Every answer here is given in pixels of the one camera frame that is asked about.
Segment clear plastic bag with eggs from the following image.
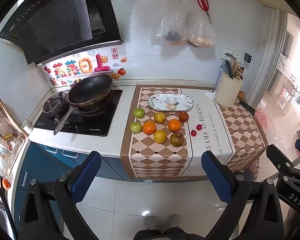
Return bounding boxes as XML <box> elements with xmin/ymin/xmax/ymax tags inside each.
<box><xmin>186</xmin><ymin>7</ymin><xmax>216</xmax><ymax>48</ymax></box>

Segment black flat device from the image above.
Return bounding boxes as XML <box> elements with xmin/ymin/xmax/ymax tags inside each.
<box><xmin>239</xmin><ymin>100</ymin><xmax>256</xmax><ymax>115</ymax></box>

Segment white wall sockets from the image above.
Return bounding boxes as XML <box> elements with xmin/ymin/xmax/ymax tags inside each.
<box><xmin>223</xmin><ymin>47</ymin><xmax>245</xmax><ymax>67</ymax></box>

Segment red handled scissors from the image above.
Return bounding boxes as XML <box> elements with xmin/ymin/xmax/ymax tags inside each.
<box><xmin>197</xmin><ymin>0</ymin><xmax>212</xmax><ymax>22</ymax></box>

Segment floral oval plate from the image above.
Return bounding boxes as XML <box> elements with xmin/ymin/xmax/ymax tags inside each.
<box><xmin>148</xmin><ymin>93</ymin><xmax>194</xmax><ymax>112</ymax></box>

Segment kitchen knife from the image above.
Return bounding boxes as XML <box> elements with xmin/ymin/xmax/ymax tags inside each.
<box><xmin>224</xmin><ymin>53</ymin><xmax>234</xmax><ymax>79</ymax></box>

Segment brown apple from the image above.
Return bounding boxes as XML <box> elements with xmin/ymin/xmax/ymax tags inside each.
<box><xmin>170</xmin><ymin>132</ymin><xmax>184</xmax><ymax>147</ymax></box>

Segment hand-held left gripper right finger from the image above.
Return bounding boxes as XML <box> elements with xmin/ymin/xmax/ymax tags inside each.
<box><xmin>201</xmin><ymin>151</ymin><xmax>284</xmax><ymax>240</ymax></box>

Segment fridge with magnets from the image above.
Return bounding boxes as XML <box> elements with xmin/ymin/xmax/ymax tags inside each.
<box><xmin>0</xmin><ymin>77</ymin><xmax>29</xmax><ymax>240</ymax></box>

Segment black gas stove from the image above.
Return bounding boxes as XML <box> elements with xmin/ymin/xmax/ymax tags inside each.
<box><xmin>33</xmin><ymin>89</ymin><xmax>123</xmax><ymax>137</ymax></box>

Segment black wok with metal handle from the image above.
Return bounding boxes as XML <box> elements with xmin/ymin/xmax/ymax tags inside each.
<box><xmin>53</xmin><ymin>74</ymin><xmax>113</xmax><ymax>136</ymax></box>

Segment white cup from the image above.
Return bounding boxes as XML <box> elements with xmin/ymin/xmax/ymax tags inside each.
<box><xmin>20</xmin><ymin>119</ymin><xmax>33</xmax><ymax>135</ymax></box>

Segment black range hood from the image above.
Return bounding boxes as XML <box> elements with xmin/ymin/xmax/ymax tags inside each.
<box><xmin>0</xmin><ymin>0</ymin><xmax>123</xmax><ymax>65</ymax></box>

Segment person's dark trousers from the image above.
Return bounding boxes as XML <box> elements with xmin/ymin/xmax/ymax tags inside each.
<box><xmin>134</xmin><ymin>226</ymin><xmax>213</xmax><ymax>240</ymax></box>

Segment checkered brown table mat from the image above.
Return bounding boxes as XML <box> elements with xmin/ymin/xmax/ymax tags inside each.
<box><xmin>120</xmin><ymin>84</ymin><xmax>268</xmax><ymax>182</ymax></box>

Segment glass sliding door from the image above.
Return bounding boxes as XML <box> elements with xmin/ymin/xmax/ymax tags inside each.
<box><xmin>252</xmin><ymin>12</ymin><xmax>300</xmax><ymax>155</ymax></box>

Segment colourful wall sticker banner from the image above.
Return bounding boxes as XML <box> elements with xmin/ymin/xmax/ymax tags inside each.
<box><xmin>41</xmin><ymin>50</ymin><xmax>113</xmax><ymax>87</ymax></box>

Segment person's grey slipper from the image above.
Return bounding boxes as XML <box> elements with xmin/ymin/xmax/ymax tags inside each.
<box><xmin>143</xmin><ymin>216</ymin><xmax>158</xmax><ymax>230</ymax></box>
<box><xmin>166</xmin><ymin>214</ymin><xmax>182</xmax><ymax>228</ymax></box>

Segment clear plastic bag dark contents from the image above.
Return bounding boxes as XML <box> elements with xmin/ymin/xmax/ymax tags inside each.
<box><xmin>151</xmin><ymin>0</ymin><xmax>190</xmax><ymax>46</ymax></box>

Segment bundle of wooden chopsticks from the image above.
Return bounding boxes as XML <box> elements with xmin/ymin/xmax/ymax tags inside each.
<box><xmin>231</xmin><ymin>57</ymin><xmax>244</xmax><ymax>80</ymax></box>

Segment cream utensil holder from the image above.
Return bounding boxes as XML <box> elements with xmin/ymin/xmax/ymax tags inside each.
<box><xmin>215</xmin><ymin>72</ymin><xmax>243</xmax><ymax>108</ymax></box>

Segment bright orange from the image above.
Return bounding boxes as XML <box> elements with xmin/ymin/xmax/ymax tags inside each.
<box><xmin>143</xmin><ymin>121</ymin><xmax>157</xmax><ymax>135</ymax></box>
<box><xmin>168</xmin><ymin>119</ymin><xmax>181</xmax><ymax>132</ymax></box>

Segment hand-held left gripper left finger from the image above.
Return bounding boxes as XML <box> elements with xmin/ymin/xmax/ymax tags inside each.
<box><xmin>17</xmin><ymin>151</ymin><xmax>102</xmax><ymax>240</ymax></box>

